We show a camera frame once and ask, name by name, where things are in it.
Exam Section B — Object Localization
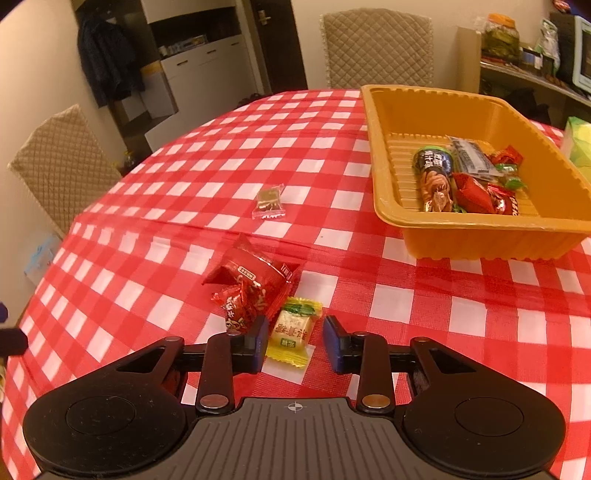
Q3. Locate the grey foil snack packet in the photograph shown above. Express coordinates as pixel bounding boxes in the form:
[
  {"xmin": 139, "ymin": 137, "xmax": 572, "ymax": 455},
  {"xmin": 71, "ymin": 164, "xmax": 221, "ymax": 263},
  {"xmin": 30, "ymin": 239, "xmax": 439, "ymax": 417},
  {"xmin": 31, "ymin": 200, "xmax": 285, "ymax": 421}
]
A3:
[{"xmin": 447, "ymin": 137, "xmax": 502, "ymax": 182}]

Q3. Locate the red candy with green ends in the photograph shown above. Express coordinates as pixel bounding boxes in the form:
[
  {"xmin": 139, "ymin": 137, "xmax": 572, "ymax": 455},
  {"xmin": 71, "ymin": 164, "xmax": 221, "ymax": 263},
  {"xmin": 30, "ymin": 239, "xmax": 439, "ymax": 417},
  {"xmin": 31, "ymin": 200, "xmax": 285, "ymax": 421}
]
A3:
[{"xmin": 488, "ymin": 145, "xmax": 525, "ymax": 168}]

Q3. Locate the small red candy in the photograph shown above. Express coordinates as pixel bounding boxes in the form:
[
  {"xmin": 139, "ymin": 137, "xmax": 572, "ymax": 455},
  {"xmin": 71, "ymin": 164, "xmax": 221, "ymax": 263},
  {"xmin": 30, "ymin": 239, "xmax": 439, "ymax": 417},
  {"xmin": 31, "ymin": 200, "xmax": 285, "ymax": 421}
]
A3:
[{"xmin": 489, "ymin": 184, "xmax": 520, "ymax": 217}]

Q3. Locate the jar of pickles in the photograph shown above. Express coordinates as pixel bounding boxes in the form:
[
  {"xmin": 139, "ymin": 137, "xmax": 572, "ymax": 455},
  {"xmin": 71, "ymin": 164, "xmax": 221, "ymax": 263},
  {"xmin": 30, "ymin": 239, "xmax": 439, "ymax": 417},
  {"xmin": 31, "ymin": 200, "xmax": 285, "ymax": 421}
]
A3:
[{"xmin": 481, "ymin": 14, "xmax": 522, "ymax": 61}]

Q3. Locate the dark wooden door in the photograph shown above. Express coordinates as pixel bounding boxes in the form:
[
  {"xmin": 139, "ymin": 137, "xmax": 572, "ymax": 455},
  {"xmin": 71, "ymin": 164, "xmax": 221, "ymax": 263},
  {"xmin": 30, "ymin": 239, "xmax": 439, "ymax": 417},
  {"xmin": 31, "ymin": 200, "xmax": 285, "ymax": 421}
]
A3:
[{"xmin": 249, "ymin": 0, "xmax": 308, "ymax": 96}]

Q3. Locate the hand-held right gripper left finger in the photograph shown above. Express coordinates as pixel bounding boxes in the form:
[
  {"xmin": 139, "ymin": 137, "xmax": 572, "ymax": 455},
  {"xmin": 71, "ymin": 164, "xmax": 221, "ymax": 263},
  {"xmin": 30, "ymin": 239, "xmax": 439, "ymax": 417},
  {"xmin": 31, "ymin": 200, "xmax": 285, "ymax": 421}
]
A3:
[{"xmin": 113, "ymin": 315, "xmax": 270, "ymax": 415}]

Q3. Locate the brown candy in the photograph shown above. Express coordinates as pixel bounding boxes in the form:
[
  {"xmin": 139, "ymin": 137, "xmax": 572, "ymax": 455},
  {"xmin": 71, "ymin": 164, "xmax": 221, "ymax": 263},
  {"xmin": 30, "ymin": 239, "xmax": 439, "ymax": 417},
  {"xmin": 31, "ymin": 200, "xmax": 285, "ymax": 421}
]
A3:
[{"xmin": 252, "ymin": 184, "xmax": 287, "ymax": 220}]

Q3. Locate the red checkered tablecloth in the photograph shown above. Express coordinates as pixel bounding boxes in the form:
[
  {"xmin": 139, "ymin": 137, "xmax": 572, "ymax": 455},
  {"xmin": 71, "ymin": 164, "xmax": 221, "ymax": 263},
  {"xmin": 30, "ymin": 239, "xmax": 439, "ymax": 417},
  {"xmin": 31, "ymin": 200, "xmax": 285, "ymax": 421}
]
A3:
[{"xmin": 0, "ymin": 88, "xmax": 591, "ymax": 480}]

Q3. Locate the light blue toaster oven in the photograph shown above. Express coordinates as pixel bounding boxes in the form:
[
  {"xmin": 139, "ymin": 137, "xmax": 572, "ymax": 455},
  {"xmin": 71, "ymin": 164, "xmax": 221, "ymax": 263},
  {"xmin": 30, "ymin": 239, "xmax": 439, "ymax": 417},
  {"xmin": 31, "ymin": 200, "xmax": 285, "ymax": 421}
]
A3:
[{"xmin": 573, "ymin": 14, "xmax": 591, "ymax": 96}]

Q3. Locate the dark hanging jacket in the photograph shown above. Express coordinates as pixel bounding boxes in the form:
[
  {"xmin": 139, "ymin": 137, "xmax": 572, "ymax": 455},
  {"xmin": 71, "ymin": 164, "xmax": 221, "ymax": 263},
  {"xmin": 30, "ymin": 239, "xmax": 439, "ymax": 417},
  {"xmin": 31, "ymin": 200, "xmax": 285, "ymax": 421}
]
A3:
[{"xmin": 76, "ymin": 18, "xmax": 147, "ymax": 110}]

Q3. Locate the yellow candy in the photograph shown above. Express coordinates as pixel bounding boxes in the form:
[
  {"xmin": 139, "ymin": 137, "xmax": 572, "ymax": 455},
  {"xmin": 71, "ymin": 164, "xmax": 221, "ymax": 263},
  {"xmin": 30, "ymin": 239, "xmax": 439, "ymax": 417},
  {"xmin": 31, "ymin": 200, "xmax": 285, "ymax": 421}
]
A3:
[{"xmin": 264, "ymin": 296, "xmax": 323, "ymax": 369}]

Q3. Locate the green snack bag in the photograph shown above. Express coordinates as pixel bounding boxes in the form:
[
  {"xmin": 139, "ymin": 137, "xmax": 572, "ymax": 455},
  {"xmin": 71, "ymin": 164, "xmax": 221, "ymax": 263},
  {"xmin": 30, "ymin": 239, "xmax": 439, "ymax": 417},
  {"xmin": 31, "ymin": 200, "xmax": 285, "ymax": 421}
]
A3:
[{"xmin": 536, "ymin": 18, "xmax": 562, "ymax": 75}]

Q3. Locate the white cabinet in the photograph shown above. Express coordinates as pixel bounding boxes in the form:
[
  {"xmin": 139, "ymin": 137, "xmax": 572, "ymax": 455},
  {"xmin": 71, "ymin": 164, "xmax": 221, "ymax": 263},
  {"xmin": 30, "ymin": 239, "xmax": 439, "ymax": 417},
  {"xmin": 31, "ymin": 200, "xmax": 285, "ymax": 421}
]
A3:
[{"xmin": 139, "ymin": 0, "xmax": 271, "ymax": 153}]

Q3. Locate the red snack pack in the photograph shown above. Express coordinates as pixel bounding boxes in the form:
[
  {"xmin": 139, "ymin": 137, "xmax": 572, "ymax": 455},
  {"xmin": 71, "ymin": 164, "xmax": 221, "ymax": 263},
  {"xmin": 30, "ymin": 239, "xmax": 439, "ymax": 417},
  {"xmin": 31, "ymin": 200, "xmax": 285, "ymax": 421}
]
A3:
[
  {"xmin": 202, "ymin": 234, "xmax": 301, "ymax": 319},
  {"xmin": 452, "ymin": 172, "xmax": 497, "ymax": 215}
]

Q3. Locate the quilted beige chair back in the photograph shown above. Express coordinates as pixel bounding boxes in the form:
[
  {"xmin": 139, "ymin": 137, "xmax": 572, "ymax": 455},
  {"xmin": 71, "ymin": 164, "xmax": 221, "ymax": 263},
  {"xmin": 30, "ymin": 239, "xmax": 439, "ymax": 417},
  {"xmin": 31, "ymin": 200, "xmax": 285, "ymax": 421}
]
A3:
[{"xmin": 320, "ymin": 11, "xmax": 435, "ymax": 90}]

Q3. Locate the cardboard box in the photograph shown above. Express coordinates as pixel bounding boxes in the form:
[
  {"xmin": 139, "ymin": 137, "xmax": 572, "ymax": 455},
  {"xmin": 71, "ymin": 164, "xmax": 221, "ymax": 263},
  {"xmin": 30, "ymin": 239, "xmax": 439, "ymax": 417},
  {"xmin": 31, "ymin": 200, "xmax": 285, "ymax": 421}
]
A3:
[{"xmin": 456, "ymin": 25, "xmax": 484, "ymax": 93}]

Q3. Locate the green tissue pack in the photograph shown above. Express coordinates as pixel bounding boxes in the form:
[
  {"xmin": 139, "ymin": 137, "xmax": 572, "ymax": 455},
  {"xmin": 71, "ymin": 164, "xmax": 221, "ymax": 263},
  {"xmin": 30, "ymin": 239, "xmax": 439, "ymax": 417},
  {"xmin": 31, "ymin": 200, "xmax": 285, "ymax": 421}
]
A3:
[{"xmin": 562, "ymin": 116, "xmax": 591, "ymax": 169}]

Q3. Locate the red twisted wrapper candy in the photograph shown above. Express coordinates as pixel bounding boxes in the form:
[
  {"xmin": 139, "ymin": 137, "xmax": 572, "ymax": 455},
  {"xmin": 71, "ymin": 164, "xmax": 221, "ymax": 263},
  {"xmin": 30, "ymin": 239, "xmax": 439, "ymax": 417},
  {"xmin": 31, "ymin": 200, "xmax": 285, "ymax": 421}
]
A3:
[{"xmin": 211, "ymin": 281, "xmax": 259, "ymax": 334}]

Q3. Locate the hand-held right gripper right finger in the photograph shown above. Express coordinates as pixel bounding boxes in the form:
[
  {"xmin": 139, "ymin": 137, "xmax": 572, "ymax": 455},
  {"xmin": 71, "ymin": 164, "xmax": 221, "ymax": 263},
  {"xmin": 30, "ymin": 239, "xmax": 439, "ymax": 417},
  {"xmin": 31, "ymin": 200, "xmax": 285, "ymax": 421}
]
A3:
[{"xmin": 323, "ymin": 315, "xmax": 477, "ymax": 412}]

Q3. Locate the wooden side shelf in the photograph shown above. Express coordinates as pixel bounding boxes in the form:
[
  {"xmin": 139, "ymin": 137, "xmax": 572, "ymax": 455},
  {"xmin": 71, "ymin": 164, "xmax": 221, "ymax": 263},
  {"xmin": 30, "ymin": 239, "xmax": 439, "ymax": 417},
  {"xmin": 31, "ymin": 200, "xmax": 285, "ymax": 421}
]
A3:
[{"xmin": 478, "ymin": 58, "xmax": 591, "ymax": 126}]

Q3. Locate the orange plastic tray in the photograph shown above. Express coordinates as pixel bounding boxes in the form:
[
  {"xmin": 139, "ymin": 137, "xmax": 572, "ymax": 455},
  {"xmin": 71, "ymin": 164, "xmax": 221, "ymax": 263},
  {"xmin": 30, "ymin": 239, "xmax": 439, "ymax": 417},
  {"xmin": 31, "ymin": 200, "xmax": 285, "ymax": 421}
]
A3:
[{"xmin": 360, "ymin": 84, "xmax": 591, "ymax": 261}]

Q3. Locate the dark snack stick pack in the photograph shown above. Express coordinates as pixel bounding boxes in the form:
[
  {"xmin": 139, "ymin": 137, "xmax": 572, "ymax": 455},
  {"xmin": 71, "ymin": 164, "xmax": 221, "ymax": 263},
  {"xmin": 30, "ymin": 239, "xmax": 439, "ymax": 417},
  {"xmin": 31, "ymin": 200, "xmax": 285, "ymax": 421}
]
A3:
[{"xmin": 412, "ymin": 147, "xmax": 458, "ymax": 213}]

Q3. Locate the quilted beige chair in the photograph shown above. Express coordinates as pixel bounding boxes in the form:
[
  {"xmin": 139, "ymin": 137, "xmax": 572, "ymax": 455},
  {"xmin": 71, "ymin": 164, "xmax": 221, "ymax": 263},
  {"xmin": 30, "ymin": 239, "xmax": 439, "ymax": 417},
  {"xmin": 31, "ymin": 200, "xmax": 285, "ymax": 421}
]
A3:
[
  {"xmin": 8, "ymin": 104, "xmax": 122, "ymax": 237},
  {"xmin": 320, "ymin": 11, "xmax": 435, "ymax": 90}
]

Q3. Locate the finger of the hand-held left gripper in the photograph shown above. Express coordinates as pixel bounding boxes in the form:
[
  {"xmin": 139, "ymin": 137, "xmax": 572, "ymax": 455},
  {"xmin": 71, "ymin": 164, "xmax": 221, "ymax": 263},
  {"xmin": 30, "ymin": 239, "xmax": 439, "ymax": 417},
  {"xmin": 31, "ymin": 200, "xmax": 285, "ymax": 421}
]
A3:
[{"xmin": 0, "ymin": 326, "xmax": 28, "ymax": 357}]

